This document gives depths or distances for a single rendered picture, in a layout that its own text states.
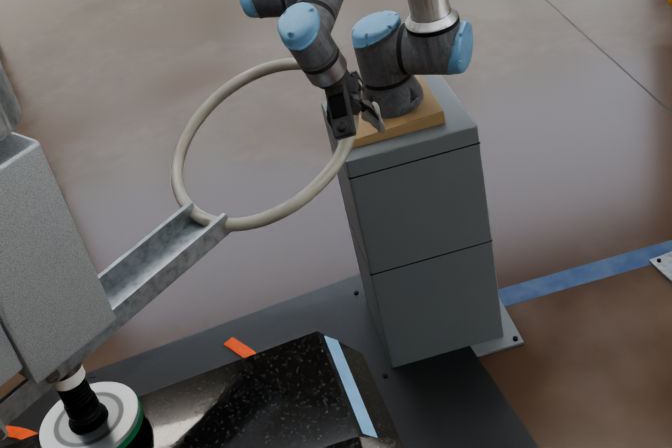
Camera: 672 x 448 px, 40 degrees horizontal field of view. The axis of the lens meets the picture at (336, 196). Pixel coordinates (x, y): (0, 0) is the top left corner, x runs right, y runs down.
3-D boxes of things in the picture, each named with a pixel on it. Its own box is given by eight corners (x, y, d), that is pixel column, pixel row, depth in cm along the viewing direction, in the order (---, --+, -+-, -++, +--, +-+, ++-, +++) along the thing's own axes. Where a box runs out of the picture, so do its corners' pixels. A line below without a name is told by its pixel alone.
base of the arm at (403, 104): (359, 92, 290) (352, 64, 284) (419, 77, 288) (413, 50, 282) (364, 124, 274) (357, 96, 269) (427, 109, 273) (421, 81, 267)
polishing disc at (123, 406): (23, 432, 197) (20, 428, 196) (104, 371, 208) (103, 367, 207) (74, 481, 183) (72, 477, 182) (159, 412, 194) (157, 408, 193)
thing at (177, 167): (288, 259, 195) (281, 252, 192) (139, 204, 224) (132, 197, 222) (398, 79, 210) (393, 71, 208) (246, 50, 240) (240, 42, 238)
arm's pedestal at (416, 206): (350, 294, 350) (302, 98, 303) (476, 258, 353) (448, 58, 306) (381, 385, 308) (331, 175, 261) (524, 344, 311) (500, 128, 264)
